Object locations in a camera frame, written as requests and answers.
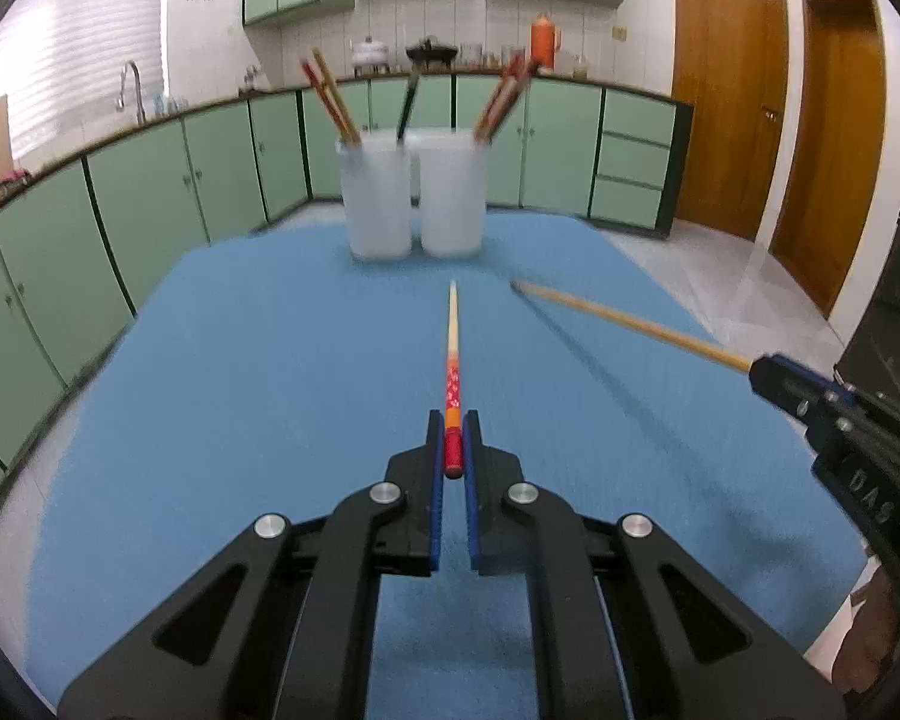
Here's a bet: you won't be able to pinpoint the orange thermos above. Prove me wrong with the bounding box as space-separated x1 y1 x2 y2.
530 13 562 70

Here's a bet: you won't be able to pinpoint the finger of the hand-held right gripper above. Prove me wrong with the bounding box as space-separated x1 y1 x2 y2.
748 351 900 460
754 388 865 460

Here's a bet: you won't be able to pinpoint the wooden door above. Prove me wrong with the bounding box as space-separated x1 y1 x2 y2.
766 0 887 320
671 0 790 242

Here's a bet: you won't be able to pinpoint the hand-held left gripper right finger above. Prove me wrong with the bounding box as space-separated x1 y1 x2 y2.
461 411 848 720

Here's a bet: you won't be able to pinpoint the metal faucet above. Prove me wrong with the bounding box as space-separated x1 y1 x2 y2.
116 60 149 125

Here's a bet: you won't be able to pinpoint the black wok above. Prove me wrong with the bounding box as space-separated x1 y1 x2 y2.
406 37 458 68

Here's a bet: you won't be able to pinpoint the person's right hand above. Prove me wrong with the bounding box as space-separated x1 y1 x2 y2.
832 577 900 691

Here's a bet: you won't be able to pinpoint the white plastic utensil container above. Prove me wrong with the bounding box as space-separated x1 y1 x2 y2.
418 129 488 259
335 131 415 262

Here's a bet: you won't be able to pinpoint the plain bamboo chopstick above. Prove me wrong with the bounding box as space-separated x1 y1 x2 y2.
510 280 756 376

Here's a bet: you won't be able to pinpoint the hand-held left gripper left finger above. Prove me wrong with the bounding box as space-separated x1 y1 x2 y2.
58 409 447 720

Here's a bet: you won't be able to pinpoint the green base cabinets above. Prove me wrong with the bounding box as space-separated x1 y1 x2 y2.
0 71 695 541

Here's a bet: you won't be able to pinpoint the brown-ended bamboo chopstick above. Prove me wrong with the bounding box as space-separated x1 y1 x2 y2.
484 56 536 143

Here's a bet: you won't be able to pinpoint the blue table mat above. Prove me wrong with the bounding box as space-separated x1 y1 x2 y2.
26 210 867 720

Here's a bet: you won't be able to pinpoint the red-ended bamboo chopstick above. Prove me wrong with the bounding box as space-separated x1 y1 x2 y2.
442 279 467 479
477 60 526 143
313 48 364 146
301 56 355 147

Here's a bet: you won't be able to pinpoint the window blinds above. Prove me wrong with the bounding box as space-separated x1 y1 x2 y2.
0 0 167 136

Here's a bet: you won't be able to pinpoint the white cooking pot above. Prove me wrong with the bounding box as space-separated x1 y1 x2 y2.
350 36 389 70

